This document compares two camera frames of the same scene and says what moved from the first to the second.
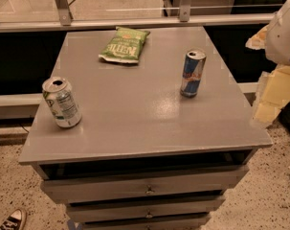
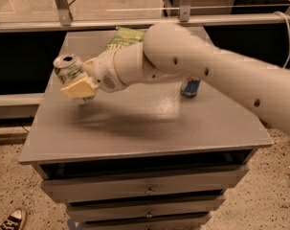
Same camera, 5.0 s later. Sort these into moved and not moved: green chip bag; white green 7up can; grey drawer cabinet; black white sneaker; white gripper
Moved: white gripper; white green 7up can
Not moved: green chip bag; grey drawer cabinet; black white sneaker
